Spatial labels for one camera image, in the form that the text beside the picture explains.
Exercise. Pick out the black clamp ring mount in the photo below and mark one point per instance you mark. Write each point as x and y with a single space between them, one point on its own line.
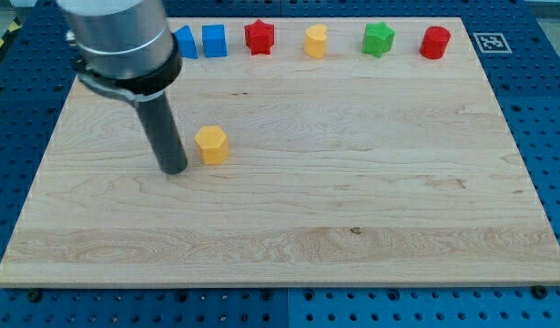
135 91

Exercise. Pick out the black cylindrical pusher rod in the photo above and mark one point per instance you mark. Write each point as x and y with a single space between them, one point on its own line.
155 115

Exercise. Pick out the yellow hexagon block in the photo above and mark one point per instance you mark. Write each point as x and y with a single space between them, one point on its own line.
213 145

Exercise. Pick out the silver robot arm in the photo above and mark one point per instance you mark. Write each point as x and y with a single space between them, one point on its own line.
126 51

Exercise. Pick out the yellow heart block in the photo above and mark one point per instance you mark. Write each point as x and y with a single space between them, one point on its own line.
315 41

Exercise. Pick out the blue triangle block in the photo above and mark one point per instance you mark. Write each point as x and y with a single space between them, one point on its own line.
186 43

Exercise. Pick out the blue cube block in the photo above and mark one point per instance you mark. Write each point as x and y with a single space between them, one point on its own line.
214 41

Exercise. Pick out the red star block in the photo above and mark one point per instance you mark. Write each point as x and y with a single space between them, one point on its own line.
259 37

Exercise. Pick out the wooden board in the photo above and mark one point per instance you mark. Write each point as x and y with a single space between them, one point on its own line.
345 171

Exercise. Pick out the green star block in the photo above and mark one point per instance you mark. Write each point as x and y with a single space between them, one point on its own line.
377 39

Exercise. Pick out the red cylinder block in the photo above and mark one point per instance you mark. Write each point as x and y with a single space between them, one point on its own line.
435 41

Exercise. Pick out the white fiducial marker tag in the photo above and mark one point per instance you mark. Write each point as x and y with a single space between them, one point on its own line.
492 43

